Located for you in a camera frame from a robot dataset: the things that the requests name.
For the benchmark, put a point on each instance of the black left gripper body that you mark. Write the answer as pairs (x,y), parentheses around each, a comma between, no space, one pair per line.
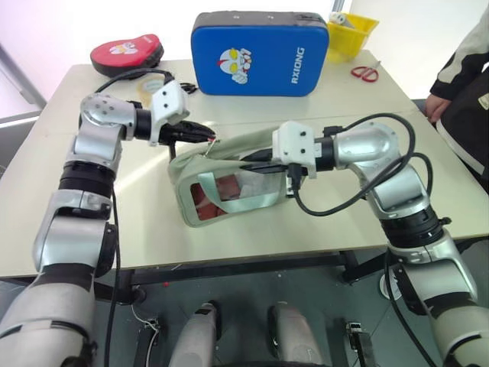
(172,134)

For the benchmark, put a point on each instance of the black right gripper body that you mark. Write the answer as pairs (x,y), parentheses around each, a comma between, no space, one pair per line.
(295,170)

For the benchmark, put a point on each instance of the green pouch with clear window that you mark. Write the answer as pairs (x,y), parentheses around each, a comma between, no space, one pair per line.
(183,168)

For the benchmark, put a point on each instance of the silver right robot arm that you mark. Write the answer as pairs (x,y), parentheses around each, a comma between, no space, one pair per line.
(420,199)

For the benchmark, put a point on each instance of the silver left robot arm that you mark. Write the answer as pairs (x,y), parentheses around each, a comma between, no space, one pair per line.
(68,237)

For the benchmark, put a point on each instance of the red contents inside pouch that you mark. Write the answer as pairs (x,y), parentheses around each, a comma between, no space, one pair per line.
(204,208)

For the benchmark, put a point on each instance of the bystander bare hand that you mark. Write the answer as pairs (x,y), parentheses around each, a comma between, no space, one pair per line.
(435,107)

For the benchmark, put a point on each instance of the clear tape roll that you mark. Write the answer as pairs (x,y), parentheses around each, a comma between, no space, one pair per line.
(147,86)

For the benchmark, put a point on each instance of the blue RXIONG kick pad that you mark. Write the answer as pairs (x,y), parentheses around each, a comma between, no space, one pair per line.
(260,57)

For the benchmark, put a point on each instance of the red punch mitt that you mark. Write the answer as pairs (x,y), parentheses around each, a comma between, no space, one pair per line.
(126,51)

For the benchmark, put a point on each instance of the yellow plastic bin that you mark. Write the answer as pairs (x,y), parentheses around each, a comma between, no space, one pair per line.
(349,38)

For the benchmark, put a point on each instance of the white round floor disc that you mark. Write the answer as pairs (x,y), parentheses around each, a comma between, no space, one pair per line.
(384,286)

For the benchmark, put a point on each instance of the white tape roll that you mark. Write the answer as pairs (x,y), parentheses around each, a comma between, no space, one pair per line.
(340,18)

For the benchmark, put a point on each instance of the grey robot leg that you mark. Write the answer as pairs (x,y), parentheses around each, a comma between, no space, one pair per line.
(294,336)
(198,336)

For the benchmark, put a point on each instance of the black floor stand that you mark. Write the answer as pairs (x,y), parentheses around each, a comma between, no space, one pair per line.
(361,344)
(147,344)

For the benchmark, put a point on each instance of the person in black white jacket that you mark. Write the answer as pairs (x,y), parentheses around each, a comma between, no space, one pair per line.
(468,91)

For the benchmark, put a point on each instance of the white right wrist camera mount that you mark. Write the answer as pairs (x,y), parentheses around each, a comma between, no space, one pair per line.
(292,145)

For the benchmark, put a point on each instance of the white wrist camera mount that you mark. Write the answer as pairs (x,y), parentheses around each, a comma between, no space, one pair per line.
(170,99)
(292,145)

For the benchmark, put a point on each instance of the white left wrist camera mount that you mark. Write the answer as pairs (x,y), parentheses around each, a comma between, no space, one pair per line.
(170,99)

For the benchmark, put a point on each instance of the black table frame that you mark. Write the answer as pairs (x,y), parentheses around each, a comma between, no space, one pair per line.
(229,269)

